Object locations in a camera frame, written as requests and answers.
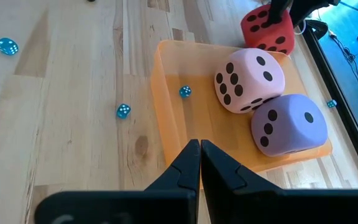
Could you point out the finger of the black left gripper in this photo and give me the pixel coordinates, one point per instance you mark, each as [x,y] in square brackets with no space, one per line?
[309,7]
[278,11]

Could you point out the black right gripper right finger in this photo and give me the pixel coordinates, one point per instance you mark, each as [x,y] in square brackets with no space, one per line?
[222,186]

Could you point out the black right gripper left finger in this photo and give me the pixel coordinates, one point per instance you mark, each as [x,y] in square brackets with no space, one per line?
[179,180]

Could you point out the large red foam die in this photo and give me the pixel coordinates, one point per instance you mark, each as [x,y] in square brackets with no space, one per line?
[267,34]

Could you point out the orange translucent plastic bin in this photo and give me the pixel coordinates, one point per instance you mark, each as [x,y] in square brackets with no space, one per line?
[194,124]

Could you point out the large pink foam die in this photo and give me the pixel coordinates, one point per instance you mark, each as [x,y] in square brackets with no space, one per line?
[247,67]

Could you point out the large purple foam die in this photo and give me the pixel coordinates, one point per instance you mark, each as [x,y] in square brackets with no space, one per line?
[291,130]

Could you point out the small blue translucent die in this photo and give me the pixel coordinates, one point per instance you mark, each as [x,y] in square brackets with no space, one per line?
[185,91]
[332,103]
[7,46]

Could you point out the small teal translucent die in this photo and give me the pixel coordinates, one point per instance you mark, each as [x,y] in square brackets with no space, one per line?
[123,111]

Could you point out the black aluminium table frame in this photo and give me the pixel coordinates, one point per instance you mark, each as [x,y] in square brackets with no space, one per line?
[337,93]

